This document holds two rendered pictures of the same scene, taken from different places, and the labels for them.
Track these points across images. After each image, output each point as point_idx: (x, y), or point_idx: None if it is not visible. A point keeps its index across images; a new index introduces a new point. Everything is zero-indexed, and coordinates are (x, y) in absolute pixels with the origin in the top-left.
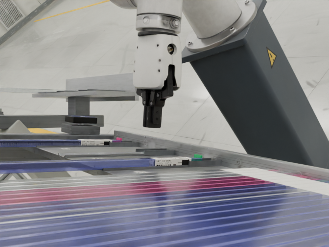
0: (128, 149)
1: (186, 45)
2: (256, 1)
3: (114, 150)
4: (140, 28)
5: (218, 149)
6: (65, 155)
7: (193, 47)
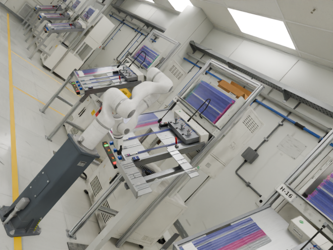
0: (127, 152)
1: (96, 153)
2: (71, 135)
3: (130, 150)
4: None
5: None
6: (140, 143)
7: (96, 150)
